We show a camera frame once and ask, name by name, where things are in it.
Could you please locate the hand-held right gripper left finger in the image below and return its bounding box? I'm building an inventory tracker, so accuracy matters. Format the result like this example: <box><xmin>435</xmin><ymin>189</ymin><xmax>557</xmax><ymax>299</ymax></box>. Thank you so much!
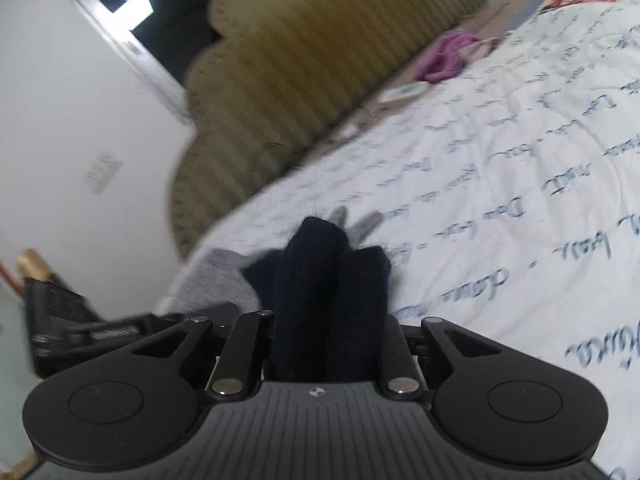
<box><xmin>132</xmin><ymin>310</ymin><xmax>273</xmax><ymax>401</ymax></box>

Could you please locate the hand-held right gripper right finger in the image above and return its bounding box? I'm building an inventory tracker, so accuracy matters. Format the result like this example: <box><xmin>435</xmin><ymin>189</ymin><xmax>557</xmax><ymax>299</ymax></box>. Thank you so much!
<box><xmin>377</xmin><ymin>317</ymin><xmax>501</xmax><ymax>402</ymax></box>

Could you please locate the grey sweater with navy sleeves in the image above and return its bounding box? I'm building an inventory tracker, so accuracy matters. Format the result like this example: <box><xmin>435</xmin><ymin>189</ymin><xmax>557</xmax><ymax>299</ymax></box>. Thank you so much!
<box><xmin>185</xmin><ymin>205</ymin><xmax>396</xmax><ymax>383</ymax></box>

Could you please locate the white quilt with script print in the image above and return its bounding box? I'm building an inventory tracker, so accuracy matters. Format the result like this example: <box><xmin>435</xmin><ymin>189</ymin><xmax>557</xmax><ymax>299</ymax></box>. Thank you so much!
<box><xmin>155</xmin><ymin>0</ymin><xmax>640</xmax><ymax>480</ymax></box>

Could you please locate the white power strip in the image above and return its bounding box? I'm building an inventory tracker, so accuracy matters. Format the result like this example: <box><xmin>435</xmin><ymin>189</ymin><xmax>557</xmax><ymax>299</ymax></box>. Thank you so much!
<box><xmin>377</xmin><ymin>82</ymin><xmax>431</xmax><ymax>106</ymax></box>

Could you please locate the olive upholstered headboard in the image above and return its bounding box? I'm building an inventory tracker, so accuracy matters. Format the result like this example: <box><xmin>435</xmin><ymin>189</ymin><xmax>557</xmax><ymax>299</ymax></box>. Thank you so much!
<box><xmin>167</xmin><ymin>0</ymin><xmax>488</xmax><ymax>261</ymax></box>

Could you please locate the purple cloth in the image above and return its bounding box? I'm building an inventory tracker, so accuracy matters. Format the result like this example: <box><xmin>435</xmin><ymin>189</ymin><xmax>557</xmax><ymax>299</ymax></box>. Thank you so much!
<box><xmin>417</xmin><ymin>30</ymin><xmax>481</xmax><ymax>84</ymax></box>

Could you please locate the window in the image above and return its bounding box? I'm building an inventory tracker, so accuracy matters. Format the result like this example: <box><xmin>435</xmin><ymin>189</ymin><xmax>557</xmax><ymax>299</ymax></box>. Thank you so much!
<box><xmin>70</xmin><ymin>0</ymin><xmax>236</xmax><ymax>121</ymax></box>

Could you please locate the gold and brown wooden frame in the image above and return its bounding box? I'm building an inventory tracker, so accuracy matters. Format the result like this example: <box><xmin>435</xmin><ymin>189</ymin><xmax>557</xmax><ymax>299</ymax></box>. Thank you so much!
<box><xmin>17</xmin><ymin>249</ymin><xmax>52</xmax><ymax>282</ymax></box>

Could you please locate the white wall socket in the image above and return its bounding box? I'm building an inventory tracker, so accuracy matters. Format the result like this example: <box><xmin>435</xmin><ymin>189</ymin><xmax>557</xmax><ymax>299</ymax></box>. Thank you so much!
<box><xmin>98</xmin><ymin>150</ymin><xmax>126</xmax><ymax>182</ymax></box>
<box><xmin>85</xmin><ymin>162</ymin><xmax>109</xmax><ymax>196</ymax></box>

